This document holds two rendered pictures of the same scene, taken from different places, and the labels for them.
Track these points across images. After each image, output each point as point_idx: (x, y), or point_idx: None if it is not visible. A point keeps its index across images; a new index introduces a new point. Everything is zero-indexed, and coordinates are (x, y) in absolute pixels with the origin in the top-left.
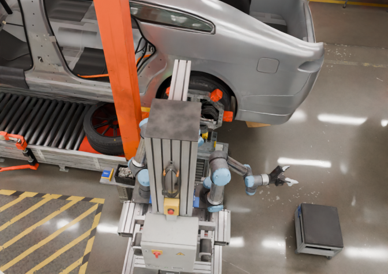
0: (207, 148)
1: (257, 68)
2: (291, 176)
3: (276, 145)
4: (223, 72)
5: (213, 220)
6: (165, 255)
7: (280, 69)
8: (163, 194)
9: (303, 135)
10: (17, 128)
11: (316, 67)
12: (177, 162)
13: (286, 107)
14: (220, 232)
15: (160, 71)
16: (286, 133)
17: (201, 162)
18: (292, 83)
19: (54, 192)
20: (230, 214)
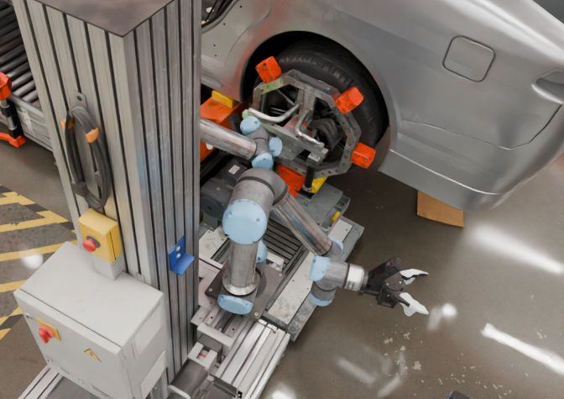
0: (315, 217)
1: (446, 60)
2: (464, 335)
3: (458, 267)
4: (373, 52)
5: (231, 333)
6: (66, 345)
7: (493, 76)
8: (74, 191)
9: (524, 270)
10: (19, 72)
11: None
12: (92, 101)
13: (488, 175)
14: (236, 364)
15: (259, 20)
16: (490, 254)
17: (298, 241)
18: (513, 118)
19: (26, 194)
20: (307, 358)
